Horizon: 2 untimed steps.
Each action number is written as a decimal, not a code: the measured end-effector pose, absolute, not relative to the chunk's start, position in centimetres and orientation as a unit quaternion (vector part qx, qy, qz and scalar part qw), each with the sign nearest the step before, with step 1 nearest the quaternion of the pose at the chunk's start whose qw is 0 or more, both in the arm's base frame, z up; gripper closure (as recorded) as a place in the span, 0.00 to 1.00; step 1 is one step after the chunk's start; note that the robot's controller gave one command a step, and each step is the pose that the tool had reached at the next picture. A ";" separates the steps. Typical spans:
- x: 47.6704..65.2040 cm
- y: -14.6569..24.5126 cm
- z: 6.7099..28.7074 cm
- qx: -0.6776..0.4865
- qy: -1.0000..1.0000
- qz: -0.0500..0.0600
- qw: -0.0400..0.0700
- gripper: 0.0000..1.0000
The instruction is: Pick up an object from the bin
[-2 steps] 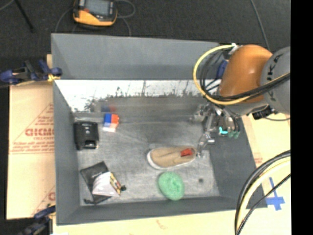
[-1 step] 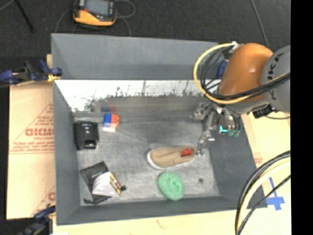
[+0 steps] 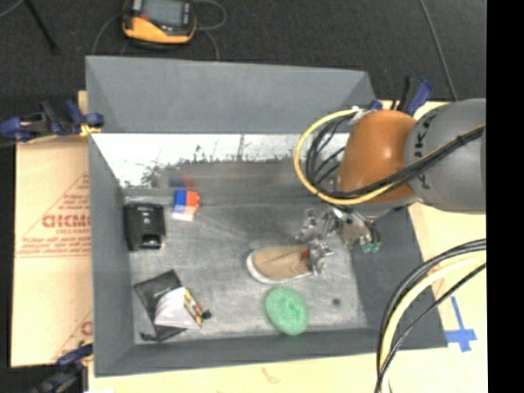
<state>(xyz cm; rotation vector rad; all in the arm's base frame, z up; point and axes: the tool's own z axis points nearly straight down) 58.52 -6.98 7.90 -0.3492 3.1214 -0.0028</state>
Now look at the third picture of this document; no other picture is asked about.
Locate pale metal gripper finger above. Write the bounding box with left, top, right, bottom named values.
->
left=308, top=239, right=336, bottom=277
left=295, top=207, right=339, bottom=241

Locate tan shoe with white sole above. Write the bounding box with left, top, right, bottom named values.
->
left=245, top=243, right=328, bottom=285

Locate green sponge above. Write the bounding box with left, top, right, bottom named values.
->
left=263, top=286, right=309, bottom=337

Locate blue orange white block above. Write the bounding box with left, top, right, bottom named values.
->
left=170, top=188, right=201, bottom=223

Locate grey metal bin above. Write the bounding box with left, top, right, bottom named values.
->
left=84, top=55, right=449, bottom=377

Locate white packet with yellow print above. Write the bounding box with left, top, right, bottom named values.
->
left=154, top=286, right=205, bottom=330

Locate black flat pouch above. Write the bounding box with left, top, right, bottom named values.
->
left=133, top=269, right=213, bottom=342

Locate black box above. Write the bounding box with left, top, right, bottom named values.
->
left=123, top=202, right=167, bottom=252

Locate brown cardboard board, red print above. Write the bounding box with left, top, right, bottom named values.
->
left=9, top=89, right=95, bottom=368

